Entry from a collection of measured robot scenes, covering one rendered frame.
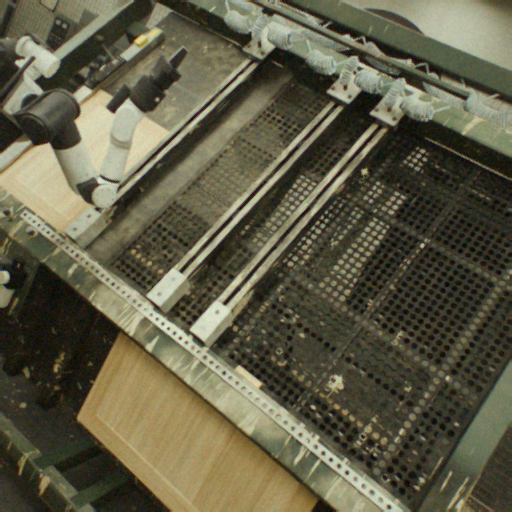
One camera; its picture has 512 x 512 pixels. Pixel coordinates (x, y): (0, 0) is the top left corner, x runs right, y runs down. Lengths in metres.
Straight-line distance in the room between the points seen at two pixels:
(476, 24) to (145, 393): 5.80
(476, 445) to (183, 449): 0.96
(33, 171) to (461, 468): 1.76
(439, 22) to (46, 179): 5.57
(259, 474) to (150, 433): 0.44
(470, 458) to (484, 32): 5.77
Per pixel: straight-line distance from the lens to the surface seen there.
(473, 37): 6.92
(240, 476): 1.94
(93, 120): 2.33
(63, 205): 2.11
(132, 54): 2.51
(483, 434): 1.64
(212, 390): 1.62
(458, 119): 2.08
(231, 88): 2.21
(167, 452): 2.07
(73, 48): 2.62
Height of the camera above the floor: 1.59
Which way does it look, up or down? 13 degrees down
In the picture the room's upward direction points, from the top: 29 degrees clockwise
